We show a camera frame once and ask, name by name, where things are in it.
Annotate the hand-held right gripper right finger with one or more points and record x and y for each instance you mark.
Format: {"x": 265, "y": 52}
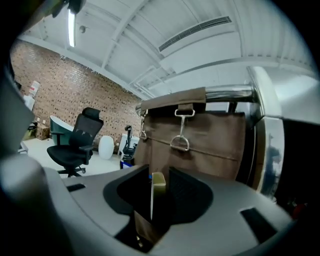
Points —
{"x": 225, "y": 212}

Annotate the round ceiling sensor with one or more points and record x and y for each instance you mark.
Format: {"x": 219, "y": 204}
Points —
{"x": 82, "y": 28}

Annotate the ceiling air vent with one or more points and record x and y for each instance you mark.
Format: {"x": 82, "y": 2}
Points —
{"x": 195, "y": 32}

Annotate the white red wall poster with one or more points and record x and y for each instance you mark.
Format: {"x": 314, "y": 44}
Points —
{"x": 35, "y": 88}

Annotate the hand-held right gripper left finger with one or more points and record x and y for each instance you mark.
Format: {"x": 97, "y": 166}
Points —
{"x": 87, "y": 200}

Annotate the metal snap hook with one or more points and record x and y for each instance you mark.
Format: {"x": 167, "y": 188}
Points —
{"x": 142, "y": 133}
{"x": 183, "y": 140}

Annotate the white rounded stool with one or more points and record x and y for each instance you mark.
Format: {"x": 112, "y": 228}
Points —
{"x": 106, "y": 147}

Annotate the long ceiling light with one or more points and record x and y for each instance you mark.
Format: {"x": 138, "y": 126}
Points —
{"x": 71, "y": 27}

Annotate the white appliance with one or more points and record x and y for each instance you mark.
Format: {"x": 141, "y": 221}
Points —
{"x": 28, "y": 102}

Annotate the green bathtub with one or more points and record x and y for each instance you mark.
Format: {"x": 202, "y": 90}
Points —
{"x": 57, "y": 127}

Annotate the shelf unit with items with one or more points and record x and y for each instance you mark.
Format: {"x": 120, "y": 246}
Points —
{"x": 266, "y": 140}

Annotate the white card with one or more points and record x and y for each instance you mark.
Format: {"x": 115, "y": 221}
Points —
{"x": 158, "y": 183}

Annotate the dark brown housekeeping cart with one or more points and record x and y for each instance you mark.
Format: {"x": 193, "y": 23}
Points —
{"x": 207, "y": 140}

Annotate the cardboard box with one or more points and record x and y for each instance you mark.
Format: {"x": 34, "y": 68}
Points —
{"x": 42, "y": 131}

